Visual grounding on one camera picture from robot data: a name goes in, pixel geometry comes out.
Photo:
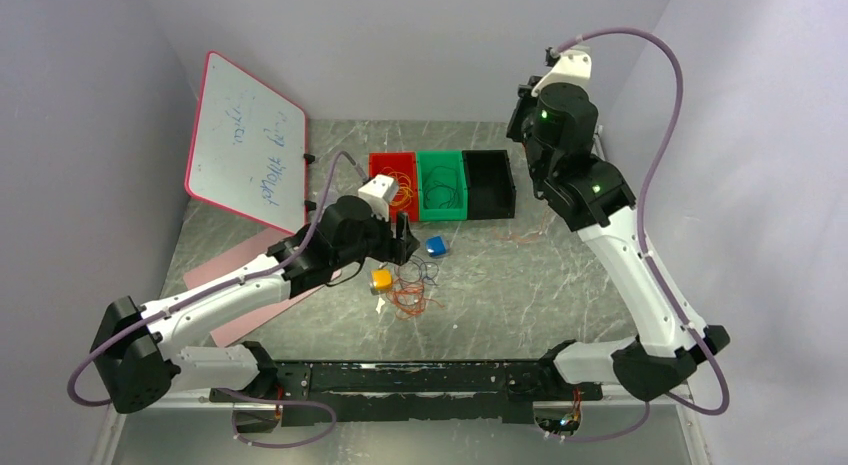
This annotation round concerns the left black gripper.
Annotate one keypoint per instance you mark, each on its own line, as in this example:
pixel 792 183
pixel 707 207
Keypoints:
pixel 393 249

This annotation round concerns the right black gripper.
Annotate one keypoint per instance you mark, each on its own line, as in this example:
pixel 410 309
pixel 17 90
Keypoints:
pixel 525 102

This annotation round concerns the yellow eraser block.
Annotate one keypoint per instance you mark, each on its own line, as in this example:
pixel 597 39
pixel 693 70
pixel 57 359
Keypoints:
pixel 381 281

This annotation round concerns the black plastic bin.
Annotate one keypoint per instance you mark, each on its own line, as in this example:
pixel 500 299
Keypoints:
pixel 491 192

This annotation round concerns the green plastic bin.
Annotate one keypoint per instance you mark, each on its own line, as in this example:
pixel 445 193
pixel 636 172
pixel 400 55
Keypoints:
pixel 442 186

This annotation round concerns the red plastic bin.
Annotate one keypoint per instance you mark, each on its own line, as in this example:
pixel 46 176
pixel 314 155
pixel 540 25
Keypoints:
pixel 402 166

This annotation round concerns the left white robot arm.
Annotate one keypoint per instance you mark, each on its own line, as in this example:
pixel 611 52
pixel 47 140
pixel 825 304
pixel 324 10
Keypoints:
pixel 142 352

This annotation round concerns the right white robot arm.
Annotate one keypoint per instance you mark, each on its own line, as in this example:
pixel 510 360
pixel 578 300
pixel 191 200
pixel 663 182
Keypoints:
pixel 555 123

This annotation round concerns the blue eraser block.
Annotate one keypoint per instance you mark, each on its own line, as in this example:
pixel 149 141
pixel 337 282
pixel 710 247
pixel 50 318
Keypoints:
pixel 436 246

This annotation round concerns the pink framed whiteboard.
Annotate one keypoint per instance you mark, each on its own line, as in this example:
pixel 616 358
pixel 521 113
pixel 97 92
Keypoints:
pixel 248 148

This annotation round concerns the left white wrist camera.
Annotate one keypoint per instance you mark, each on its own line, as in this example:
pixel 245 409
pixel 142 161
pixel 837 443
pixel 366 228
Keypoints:
pixel 378 193

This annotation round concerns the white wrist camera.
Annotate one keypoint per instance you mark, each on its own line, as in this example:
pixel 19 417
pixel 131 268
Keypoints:
pixel 573 66
pixel 378 193

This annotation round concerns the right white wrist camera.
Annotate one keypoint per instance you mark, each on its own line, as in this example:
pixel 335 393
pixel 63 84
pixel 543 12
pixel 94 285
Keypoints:
pixel 573 66

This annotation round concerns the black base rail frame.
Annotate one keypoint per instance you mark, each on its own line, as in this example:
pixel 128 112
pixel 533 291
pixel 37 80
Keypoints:
pixel 305 393

